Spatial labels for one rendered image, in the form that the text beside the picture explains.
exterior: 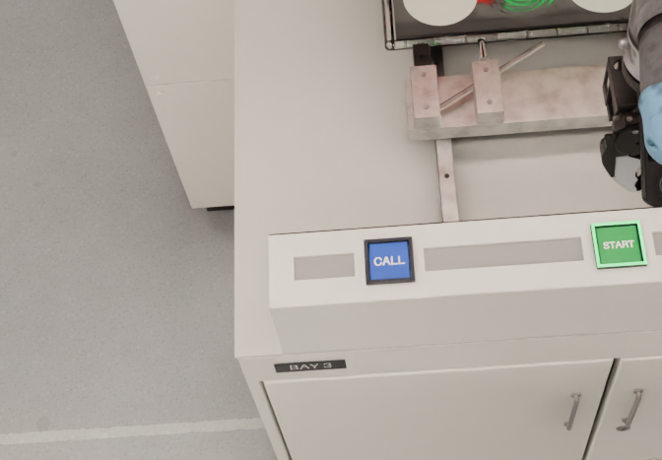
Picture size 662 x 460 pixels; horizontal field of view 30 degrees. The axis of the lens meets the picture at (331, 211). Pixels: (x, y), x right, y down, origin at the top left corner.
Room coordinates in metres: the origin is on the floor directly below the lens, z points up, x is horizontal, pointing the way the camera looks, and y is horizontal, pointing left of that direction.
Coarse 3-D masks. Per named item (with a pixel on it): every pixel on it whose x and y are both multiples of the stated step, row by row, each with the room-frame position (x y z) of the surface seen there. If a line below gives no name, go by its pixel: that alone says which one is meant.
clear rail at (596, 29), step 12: (600, 24) 0.94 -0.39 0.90; (612, 24) 0.93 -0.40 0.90; (624, 24) 0.93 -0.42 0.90; (432, 36) 0.96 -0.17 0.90; (444, 36) 0.96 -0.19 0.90; (456, 36) 0.95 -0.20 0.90; (468, 36) 0.95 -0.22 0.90; (480, 36) 0.95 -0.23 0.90; (492, 36) 0.95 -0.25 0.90; (504, 36) 0.94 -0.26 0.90; (516, 36) 0.94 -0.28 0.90; (528, 36) 0.94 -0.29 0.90; (540, 36) 0.94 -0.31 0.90; (552, 36) 0.93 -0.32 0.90; (564, 36) 0.93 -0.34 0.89; (396, 48) 0.96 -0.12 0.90; (408, 48) 0.95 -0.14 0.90
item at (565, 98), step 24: (504, 72) 0.90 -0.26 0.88; (528, 72) 0.90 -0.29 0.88; (552, 72) 0.89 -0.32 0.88; (576, 72) 0.88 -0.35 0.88; (600, 72) 0.88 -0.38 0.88; (408, 96) 0.89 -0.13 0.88; (504, 96) 0.87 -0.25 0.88; (528, 96) 0.86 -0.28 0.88; (552, 96) 0.85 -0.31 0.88; (576, 96) 0.85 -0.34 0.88; (600, 96) 0.84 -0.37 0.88; (408, 120) 0.85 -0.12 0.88; (456, 120) 0.84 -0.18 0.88; (504, 120) 0.83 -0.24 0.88; (528, 120) 0.82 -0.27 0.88; (552, 120) 0.82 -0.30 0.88; (576, 120) 0.82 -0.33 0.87; (600, 120) 0.81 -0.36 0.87
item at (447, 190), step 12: (432, 48) 0.98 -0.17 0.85; (432, 60) 0.96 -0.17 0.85; (444, 144) 0.83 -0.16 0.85; (444, 156) 0.81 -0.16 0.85; (444, 168) 0.79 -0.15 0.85; (444, 180) 0.77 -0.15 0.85; (444, 192) 0.76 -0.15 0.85; (444, 204) 0.74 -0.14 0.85; (456, 204) 0.74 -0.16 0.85; (444, 216) 0.72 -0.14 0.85; (456, 216) 0.72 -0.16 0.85
